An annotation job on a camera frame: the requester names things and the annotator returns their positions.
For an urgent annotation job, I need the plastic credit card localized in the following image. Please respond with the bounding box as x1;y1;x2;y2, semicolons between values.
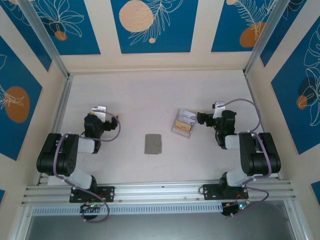
173;121;194;133
178;108;196;119
174;115;196;127

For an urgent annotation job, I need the clear acrylic card stand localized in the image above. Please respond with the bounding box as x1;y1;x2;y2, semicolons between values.
170;108;197;139

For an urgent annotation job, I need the grey leather card holder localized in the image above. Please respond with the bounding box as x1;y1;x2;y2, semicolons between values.
144;133;163;156

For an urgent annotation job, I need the grey metal sheet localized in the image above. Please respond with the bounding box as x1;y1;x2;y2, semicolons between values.
23;199;300;240

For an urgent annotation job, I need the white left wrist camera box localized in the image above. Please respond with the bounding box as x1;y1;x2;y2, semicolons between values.
91;105;108;123

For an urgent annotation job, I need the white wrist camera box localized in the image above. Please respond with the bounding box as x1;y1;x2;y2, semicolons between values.
211;100;226;119
91;105;108;123

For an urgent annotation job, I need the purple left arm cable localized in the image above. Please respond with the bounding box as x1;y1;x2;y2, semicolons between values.
53;111;122;223

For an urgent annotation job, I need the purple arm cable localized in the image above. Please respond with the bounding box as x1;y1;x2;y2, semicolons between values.
53;111;122;223
217;98;273;216

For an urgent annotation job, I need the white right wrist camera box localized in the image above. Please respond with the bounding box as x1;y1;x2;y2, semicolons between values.
211;100;226;119

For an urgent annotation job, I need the aluminium table side rail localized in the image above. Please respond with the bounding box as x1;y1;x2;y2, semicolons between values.
243;71;280;180
36;74;74;186

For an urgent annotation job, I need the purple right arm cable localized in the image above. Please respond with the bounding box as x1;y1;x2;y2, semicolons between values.
217;98;273;216

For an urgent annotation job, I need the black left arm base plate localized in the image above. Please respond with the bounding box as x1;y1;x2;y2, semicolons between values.
69;186;116;203

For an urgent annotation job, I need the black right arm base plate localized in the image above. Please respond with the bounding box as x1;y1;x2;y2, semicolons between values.
202;184;250;201

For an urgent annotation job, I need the aluminium mounting rail beam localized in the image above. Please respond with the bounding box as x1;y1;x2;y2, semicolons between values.
21;177;297;206

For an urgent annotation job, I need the aluminium frame post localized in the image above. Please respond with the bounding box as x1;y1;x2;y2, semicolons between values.
17;0;72;79
242;0;293;77

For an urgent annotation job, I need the white slotted cable duct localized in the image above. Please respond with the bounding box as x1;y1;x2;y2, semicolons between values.
31;202;223;216

